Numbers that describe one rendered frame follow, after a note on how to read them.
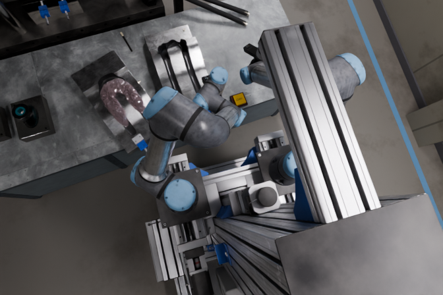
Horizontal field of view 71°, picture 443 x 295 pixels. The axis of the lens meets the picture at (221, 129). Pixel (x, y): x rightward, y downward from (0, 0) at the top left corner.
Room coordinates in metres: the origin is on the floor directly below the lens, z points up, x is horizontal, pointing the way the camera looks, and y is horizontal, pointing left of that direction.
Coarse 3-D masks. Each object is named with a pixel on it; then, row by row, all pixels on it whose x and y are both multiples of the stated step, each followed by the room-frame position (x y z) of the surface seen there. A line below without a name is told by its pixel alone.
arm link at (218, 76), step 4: (216, 68) 0.56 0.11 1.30; (220, 68) 0.56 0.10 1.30; (224, 68) 0.57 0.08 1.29; (212, 72) 0.54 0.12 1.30; (216, 72) 0.54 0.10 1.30; (220, 72) 0.55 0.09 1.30; (224, 72) 0.55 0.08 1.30; (212, 76) 0.52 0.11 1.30; (216, 76) 0.52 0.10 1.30; (220, 76) 0.53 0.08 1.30; (224, 76) 0.54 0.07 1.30; (208, 80) 0.51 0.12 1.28; (212, 80) 0.51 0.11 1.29; (216, 80) 0.51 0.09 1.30; (220, 80) 0.51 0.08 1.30; (224, 80) 0.52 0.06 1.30; (216, 84) 0.50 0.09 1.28; (220, 84) 0.51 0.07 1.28; (224, 84) 0.52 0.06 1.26; (220, 88) 0.50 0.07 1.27
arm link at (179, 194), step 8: (176, 176) 0.10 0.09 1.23; (168, 184) 0.06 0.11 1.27; (176, 184) 0.07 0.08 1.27; (184, 184) 0.08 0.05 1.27; (160, 192) 0.02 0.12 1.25; (168, 192) 0.03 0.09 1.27; (176, 192) 0.04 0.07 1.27; (184, 192) 0.05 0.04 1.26; (192, 192) 0.06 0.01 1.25; (160, 200) -0.01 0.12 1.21; (168, 200) 0.00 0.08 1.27; (176, 200) 0.01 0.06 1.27; (184, 200) 0.02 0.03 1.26; (192, 200) 0.04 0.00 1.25; (176, 208) -0.01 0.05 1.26; (184, 208) 0.00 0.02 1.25
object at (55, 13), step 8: (24, 0) 0.67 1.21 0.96; (32, 0) 0.69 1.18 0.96; (40, 0) 0.71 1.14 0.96; (48, 0) 0.73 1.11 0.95; (56, 0) 0.75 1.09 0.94; (64, 0) 0.78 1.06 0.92; (72, 0) 0.80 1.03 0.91; (24, 8) 0.64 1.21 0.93; (32, 8) 0.66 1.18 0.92; (40, 8) 0.69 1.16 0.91; (48, 8) 0.71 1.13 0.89; (56, 8) 0.73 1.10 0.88; (72, 8) 0.79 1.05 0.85; (80, 8) 0.81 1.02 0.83; (32, 16) 0.64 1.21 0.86; (40, 16) 0.67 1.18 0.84; (56, 16) 0.72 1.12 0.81; (64, 16) 0.74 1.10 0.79
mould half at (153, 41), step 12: (144, 36) 0.78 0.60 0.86; (156, 36) 0.81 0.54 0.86; (168, 36) 0.84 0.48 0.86; (180, 36) 0.87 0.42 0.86; (156, 48) 0.71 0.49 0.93; (168, 48) 0.74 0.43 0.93; (192, 48) 0.79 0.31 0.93; (156, 60) 0.65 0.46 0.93; (180, 60) 0.71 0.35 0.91; (192, 60) 0.74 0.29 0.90; (156, 72) 0.63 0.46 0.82; (180, 72) 0.65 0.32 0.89; (204, 72) 0.71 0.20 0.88; (168, 84) 0.56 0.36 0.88; (180, 84) 0.59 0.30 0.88; (192, 96) 0.55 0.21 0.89
